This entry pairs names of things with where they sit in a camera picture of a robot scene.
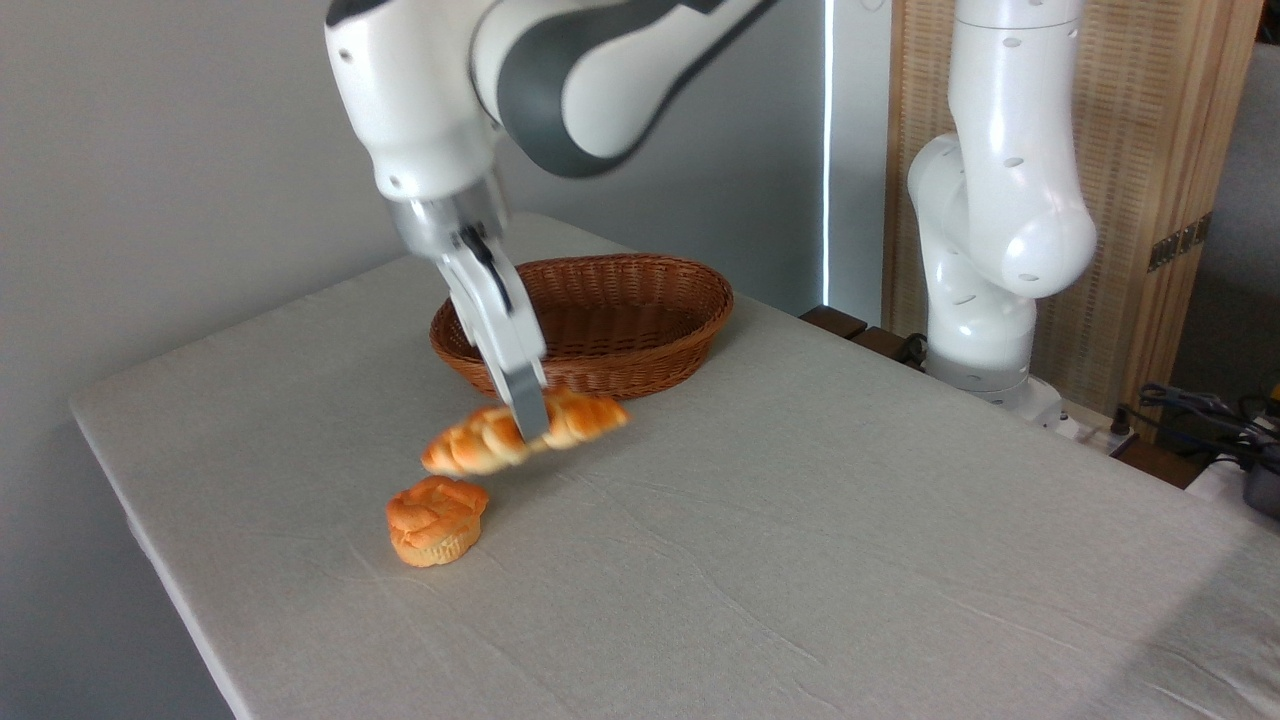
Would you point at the brown wicker basket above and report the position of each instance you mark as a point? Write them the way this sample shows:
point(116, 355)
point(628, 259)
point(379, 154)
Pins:
point(640, 330)

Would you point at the dark brown wooden board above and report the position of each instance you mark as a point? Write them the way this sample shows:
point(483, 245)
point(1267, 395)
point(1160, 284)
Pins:
point(833, 320)

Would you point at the beige tablecloth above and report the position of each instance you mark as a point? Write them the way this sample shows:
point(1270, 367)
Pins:
point(760, 560)

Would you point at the dark metal screen hinge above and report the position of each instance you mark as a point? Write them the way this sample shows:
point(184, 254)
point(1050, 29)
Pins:
point(1180, 242)

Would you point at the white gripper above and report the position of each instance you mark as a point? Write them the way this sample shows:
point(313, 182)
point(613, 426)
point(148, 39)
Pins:
point(490, 320)

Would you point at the long twisted bread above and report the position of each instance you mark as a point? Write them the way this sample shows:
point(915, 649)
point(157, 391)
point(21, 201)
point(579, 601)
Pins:
point(470, 445)

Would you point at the round knotted bread bun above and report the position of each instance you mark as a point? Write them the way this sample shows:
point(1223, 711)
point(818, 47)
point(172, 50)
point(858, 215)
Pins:
point(435, 520)

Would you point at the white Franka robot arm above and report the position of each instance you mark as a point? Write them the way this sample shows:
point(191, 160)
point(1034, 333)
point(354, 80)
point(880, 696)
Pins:
point(600, 90)

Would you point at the white power strip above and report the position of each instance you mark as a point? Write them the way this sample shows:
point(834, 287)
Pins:
point(1095, 432)

